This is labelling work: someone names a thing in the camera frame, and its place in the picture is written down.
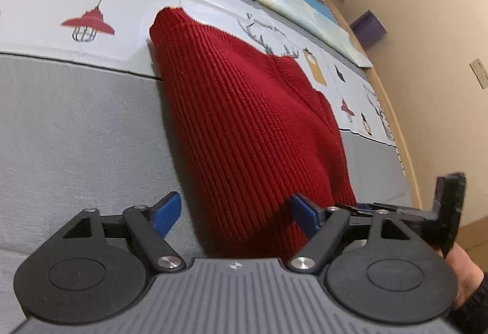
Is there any grey printed bed sheet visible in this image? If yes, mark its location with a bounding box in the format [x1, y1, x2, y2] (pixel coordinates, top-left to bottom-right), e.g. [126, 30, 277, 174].
[0, 0, 414, 334]

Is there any wall socket plate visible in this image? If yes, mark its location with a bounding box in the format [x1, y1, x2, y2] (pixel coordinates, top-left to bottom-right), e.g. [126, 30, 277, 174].
[469, 58, 488, 89]

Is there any right hand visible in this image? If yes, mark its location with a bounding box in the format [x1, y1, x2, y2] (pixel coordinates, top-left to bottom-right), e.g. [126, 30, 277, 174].
[444, 242, 484, 309]

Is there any purple box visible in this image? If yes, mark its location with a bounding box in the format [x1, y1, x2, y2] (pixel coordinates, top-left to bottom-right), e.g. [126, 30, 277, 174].
[350, 10, 387, 50]

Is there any red knitted sweater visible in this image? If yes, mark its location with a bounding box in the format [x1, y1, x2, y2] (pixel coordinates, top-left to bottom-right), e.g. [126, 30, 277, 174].
[150, 7, 357, 260]

